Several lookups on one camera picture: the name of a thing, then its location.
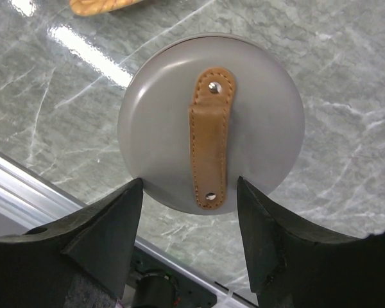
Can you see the grey round lid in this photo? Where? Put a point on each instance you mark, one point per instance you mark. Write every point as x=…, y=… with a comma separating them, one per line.
x=204, y=112

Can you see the aluminium mounting rail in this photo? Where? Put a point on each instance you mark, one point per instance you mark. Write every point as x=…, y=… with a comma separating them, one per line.
x=28, y=201

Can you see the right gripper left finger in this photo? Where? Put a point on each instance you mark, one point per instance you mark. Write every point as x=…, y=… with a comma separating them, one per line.
x=80, y=260

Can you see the woven bamboo tray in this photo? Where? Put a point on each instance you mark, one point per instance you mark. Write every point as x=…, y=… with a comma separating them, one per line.
x=95, y=7

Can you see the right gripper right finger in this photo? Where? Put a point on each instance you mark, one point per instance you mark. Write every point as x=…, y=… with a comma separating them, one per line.
x=293, y=262

